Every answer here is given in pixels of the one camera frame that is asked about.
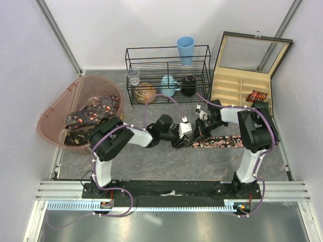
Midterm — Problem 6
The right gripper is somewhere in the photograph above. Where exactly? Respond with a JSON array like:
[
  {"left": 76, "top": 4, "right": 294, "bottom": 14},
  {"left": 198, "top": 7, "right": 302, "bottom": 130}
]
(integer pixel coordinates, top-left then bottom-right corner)
[{"left": 190, "top": 118, "right": 226, "bottom": 144}]

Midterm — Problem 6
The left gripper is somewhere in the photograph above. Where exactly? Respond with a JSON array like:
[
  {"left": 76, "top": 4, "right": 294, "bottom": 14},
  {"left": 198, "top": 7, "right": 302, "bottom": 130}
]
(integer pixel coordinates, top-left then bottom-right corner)
[{"left": 160, "top": 127, "right": 189, "bottom": 149}]

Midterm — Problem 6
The black floral rose tie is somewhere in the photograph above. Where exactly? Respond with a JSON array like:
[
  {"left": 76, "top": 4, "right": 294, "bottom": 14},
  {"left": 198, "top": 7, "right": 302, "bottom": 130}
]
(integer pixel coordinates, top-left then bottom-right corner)
[{"left": 190, "top": 135, "right": 244, "bottom": 148}]

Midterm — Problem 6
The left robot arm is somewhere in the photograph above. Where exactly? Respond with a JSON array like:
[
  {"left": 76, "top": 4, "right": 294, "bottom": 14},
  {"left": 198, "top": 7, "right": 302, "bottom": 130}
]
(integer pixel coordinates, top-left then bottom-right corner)
[{"left": 89, "top": 114, "right": 192, "bottom": 198}]

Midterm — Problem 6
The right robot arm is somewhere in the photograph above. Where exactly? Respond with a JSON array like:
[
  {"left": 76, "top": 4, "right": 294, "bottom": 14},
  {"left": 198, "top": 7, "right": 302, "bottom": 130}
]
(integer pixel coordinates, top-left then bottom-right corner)
[{"left": 191, "top": 99, "right": 280, "bottom": 199}]

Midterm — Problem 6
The black cup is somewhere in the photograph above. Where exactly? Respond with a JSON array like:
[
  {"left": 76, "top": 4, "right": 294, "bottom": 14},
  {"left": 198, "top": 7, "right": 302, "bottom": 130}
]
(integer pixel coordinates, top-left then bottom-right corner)
[{"left": 181, "top": 74, "right": 196, "bottom": 97}]

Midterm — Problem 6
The light blue mug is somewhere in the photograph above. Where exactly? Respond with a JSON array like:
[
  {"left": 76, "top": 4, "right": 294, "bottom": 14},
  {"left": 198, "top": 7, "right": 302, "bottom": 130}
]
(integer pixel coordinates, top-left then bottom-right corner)
[{"left": 160, "top": 75, "right": 181, "bottom": 97}]

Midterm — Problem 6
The brown ceramic bowl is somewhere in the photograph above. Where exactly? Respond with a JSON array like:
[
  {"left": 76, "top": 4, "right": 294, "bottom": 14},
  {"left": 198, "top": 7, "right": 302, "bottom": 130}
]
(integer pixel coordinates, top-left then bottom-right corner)
[{"left": 134, "top": 83, "right": 157, "bottom": 104}]

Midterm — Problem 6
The rolled red patterned tie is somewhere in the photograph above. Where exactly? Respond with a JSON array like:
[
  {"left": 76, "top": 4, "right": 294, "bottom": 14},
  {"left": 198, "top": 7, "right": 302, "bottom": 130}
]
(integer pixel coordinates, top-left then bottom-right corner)
[{"left": 246, "top": 90, "right": 268, "bottom": 103}]

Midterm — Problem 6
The rolled dark green tie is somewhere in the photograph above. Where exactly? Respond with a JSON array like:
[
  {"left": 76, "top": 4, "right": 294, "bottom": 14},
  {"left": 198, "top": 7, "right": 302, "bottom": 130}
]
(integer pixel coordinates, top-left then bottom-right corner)
[{"left": 251, "top": 101, "right": 269, "bottom": 109}]

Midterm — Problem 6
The clear drinking glass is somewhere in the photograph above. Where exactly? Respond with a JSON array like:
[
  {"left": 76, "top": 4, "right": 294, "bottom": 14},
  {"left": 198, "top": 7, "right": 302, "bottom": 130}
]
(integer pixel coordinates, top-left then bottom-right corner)
[{"left": 126, "top": 68, "right": 140, "bottom": 86}]

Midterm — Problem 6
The wooden tie storage box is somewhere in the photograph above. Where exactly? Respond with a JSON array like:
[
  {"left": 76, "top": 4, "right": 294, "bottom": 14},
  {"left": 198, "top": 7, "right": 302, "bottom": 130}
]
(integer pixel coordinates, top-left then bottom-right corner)
[{"left": 209, "top": 31, "right": 293, "bottom": 115}]

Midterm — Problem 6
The dark floral tie in basket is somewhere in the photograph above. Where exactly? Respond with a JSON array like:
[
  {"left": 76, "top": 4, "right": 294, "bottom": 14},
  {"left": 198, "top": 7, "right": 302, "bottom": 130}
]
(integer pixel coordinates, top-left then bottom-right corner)
[{"left": 65, "top": 95, "right": 119, "bottom": 131}]

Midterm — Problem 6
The tall blue plastic cup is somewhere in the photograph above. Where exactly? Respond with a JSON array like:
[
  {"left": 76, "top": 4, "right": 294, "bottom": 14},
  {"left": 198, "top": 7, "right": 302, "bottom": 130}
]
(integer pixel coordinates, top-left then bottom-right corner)
[{"left": 177, "top": 36, "right": 195, "bottom": 66}]

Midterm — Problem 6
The brown paisley tie in basket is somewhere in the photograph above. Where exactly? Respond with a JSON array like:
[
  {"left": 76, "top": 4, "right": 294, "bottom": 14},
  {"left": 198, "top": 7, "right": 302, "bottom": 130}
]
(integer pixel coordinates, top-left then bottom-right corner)
[{"left": 64, "top": 130, "right": 90, "bottom": 146}]

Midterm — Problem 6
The pink plastic basket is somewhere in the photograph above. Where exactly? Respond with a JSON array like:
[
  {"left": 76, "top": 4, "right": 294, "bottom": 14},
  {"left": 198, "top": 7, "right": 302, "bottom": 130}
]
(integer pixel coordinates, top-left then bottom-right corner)
[{"left": 37, "top": 75, "right": 124, "bottom": 155}]

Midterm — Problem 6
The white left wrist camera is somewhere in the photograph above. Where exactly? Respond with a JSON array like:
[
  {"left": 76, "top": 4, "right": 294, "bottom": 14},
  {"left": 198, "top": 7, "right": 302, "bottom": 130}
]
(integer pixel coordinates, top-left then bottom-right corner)
[{"left": 179, "top": 116, "right": 192, "bottom": 139}]

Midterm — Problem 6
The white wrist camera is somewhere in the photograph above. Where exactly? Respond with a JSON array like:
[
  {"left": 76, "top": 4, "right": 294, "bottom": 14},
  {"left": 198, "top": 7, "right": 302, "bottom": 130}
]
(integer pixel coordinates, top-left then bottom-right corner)
[
  {"left": 179, "top": 116, "right": 192, "bottom": 139},
  {"left": 195, "top": 104, "right": 208, "bottom": 120}
]

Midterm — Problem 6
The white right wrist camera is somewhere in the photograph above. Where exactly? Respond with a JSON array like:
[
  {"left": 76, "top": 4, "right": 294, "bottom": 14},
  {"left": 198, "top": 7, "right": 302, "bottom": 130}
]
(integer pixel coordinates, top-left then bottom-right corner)
[{"left": 195, "top": 104, "right": 208, "bottom": 120}]

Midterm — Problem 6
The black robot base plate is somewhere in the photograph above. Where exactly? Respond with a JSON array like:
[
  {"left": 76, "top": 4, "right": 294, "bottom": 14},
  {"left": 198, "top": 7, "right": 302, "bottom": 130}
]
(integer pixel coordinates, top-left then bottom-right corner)
[{"left": 82, "top": 180, "right": 261, "bottom": 208}]

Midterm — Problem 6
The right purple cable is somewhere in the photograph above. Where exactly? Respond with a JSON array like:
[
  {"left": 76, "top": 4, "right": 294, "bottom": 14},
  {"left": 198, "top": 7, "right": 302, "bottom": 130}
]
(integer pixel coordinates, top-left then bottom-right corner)
[{"left": 196, "top": 93, "right": 277, "bottom": 219}]

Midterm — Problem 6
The purple cable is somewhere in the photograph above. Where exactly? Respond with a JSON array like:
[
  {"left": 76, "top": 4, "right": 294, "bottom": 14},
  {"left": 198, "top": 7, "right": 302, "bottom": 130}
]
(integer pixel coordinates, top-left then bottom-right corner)
[
  {"left": 46, "top": 94, "right": 187, "bottom": 229},
  {"left": 196, "top": 93, "right": 277, "bottom": 219}
]

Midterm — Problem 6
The black wire rack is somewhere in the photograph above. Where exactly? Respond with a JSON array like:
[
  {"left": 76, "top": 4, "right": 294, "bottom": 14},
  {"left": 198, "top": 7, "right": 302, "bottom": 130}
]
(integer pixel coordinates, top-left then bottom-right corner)
[{"left": 125, "top": 45, "right": 211, "bottom": 105}]

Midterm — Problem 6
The grey slotted cable duct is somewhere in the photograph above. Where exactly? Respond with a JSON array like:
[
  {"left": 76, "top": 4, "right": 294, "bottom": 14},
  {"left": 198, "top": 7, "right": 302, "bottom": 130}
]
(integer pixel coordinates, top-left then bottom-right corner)
[{"left": 47, "top": 200, "right": 253, "bottom": 211}]

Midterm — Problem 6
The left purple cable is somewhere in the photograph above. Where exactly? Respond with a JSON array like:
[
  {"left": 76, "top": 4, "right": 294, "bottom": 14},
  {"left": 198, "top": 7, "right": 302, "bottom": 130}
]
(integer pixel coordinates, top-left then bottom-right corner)
[{"left": 46, "top": 94, "right": 187, "bottom": 229}]

